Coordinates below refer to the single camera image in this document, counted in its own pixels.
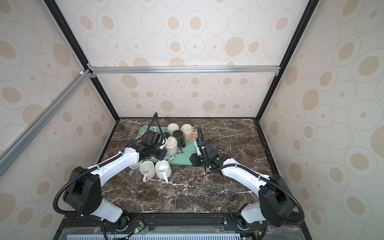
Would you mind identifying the pink mug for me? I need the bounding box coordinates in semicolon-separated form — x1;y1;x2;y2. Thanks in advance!
139;161;156;183

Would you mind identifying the cream speckled mug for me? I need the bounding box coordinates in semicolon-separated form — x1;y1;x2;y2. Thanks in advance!
164;137;178;156

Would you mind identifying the white round mug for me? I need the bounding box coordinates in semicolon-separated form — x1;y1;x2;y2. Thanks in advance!
155;161;172;184

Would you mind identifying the light grey mug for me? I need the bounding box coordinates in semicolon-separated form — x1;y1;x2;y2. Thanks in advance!
129;161;142;177

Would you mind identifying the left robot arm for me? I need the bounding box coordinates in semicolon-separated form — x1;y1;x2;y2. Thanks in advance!
53;127;170;226

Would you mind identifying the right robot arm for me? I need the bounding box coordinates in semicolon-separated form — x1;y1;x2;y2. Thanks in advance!
190;127;305;229

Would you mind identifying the black mug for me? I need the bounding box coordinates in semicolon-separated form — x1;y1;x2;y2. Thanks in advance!
172;130;186;148

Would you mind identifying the white mug back row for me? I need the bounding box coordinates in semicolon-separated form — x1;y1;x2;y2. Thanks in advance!
167;123;180;135

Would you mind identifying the cream orange mug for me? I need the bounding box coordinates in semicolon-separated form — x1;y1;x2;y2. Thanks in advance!
181;124;198;141

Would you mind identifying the green led circuit board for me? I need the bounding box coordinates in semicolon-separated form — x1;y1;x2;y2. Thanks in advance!
129;220;145;234

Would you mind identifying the horizontal aluminium bar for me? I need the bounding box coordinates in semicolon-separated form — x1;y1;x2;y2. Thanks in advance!
91;66;280;74

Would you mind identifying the left diagonal aluminium bar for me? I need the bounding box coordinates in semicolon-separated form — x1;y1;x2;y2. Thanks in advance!
1;70;91;175

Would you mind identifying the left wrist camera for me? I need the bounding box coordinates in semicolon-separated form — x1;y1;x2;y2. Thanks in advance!
141;130;166;149

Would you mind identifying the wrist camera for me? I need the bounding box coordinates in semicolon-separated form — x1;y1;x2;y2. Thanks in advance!
195;139;215;156
141;130;166;149

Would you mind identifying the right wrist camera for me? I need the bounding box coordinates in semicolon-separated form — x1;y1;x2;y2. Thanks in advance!
195;139;215;156

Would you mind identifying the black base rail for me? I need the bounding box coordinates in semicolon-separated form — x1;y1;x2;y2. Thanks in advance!
54;213;311;240

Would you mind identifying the black corner frame post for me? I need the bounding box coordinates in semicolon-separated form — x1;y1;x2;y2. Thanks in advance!
44;0;120;122

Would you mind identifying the right black corner post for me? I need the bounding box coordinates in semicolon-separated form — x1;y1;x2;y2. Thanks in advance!
256;0;320;123

